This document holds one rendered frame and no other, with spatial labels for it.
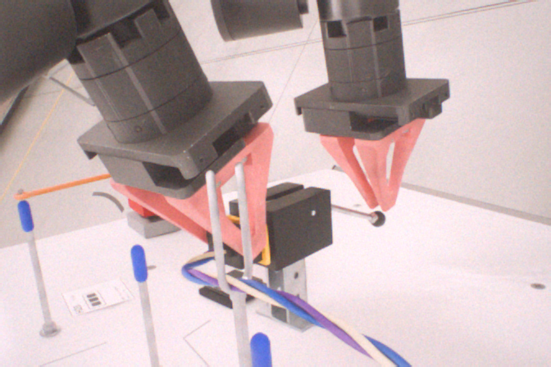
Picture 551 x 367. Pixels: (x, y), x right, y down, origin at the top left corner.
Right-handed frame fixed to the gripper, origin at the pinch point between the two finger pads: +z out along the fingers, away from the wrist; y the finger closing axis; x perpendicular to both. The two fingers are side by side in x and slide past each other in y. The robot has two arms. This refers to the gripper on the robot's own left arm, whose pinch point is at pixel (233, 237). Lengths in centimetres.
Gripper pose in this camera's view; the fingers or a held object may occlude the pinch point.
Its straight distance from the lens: 34.2
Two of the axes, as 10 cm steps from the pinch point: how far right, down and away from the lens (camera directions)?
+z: 3.6, 7.7, 5.2
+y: 7.1, 1.3, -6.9
